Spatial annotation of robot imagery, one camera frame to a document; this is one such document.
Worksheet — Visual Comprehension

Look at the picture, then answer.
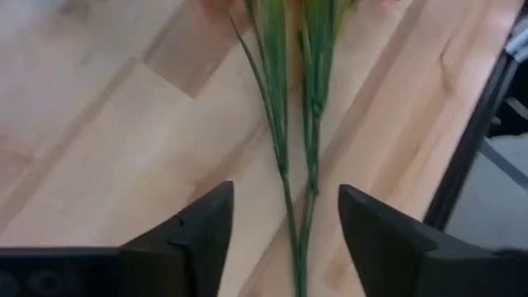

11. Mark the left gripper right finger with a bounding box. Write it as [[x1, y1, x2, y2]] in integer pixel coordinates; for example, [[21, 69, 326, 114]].
[[338, 184, 438, 297]]

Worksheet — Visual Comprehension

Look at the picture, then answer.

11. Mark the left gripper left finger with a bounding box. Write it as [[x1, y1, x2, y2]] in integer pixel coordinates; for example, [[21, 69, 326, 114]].
[[119, 181, 234, 297]]

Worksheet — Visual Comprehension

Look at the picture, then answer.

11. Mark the red artificial flower bunch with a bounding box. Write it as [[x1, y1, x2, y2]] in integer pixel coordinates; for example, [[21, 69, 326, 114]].
[[228, 0, 362, 297]]

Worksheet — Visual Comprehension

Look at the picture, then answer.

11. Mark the silver bracket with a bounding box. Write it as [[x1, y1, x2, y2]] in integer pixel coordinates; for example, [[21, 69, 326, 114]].
[[503, 26, 528, 64]]

